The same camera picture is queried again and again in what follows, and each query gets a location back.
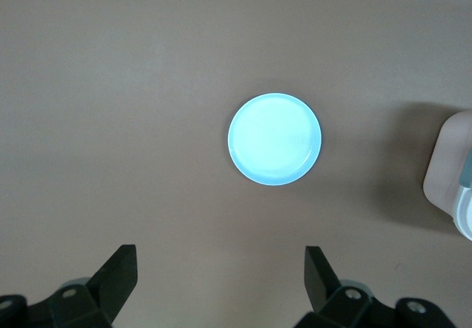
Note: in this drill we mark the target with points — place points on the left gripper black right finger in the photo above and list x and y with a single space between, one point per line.
317 276

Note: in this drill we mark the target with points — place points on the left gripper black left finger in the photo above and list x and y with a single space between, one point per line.
118 269

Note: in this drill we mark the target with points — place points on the white lidded storage box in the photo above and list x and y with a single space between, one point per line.
442 166

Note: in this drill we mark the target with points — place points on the light blue round plate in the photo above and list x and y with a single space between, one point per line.
274 140

